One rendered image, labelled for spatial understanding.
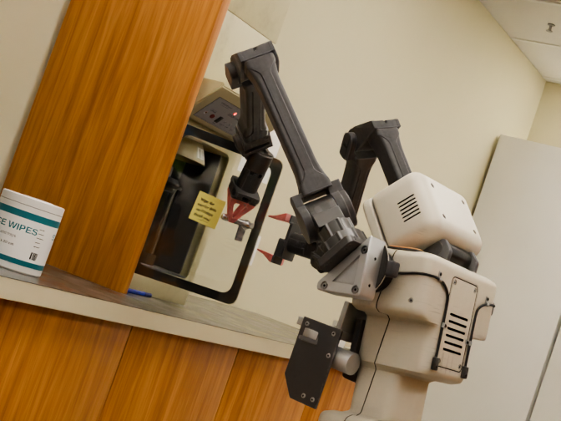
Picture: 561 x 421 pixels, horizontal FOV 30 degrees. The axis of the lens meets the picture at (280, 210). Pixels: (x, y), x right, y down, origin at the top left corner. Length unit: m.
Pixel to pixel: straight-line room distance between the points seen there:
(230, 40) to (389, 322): 1.05
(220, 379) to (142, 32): 0.90
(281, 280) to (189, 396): 1.61
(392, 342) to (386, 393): 0.10
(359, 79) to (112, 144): 1.81
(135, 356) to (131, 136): 0.58
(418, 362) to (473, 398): 3.48
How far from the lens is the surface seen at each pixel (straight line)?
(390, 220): 2.06
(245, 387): 2.78
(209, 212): 2.69
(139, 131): 2.61
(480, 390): 5.46
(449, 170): 5.24
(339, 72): 4.12
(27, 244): 2.14
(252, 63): 2.11
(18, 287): 2.00
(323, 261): 1.91
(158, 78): 2.63
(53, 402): 2.22
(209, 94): 2.63
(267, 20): 2.92
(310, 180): 2.03
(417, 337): 2.00
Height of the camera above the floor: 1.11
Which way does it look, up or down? 3 degrees up
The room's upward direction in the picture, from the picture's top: 19 degrees clockwise
